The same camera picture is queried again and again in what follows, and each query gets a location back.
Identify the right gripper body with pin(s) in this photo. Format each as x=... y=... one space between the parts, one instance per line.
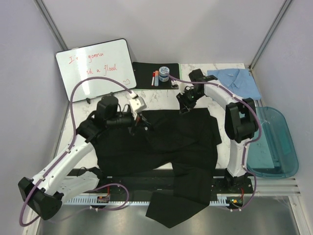
x=191 y=96

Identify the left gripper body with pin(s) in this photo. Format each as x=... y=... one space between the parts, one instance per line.
x=126 y=120

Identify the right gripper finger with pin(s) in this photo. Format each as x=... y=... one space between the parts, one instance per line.
x=188 y=107
x=182 y=106

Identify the black long sleeve shirt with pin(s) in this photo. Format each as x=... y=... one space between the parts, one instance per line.
x=187 y=141

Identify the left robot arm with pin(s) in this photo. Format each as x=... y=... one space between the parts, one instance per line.
x=105 y=117

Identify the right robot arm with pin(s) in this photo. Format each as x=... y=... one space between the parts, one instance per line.
x=240 y=123

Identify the blue lidded jar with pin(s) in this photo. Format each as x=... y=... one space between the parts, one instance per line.
x=163 y=73

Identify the red marker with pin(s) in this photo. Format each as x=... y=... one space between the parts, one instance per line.
x=153 y=79

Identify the black mat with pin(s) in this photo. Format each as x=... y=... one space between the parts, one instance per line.
x=143 y=73

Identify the folded blue shirt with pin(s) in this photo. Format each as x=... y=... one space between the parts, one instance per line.
x=238 y=81

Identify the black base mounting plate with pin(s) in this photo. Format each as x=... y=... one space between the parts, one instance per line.
x=146 y=181

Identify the white dry erase board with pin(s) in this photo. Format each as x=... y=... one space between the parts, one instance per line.
x=109 y=59

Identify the teal transparent plastic bin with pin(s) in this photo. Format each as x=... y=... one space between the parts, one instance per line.
x=273 y=156

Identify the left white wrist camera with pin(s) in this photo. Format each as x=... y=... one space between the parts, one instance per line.
x=137 y=105

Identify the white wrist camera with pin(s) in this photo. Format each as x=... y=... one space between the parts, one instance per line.
x=137 y=105
x=177 y=84

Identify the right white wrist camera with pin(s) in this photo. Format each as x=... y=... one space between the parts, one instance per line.
x=177 y=84

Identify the aluminium rail frame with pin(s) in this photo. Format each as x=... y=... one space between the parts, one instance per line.
x=276 y=187

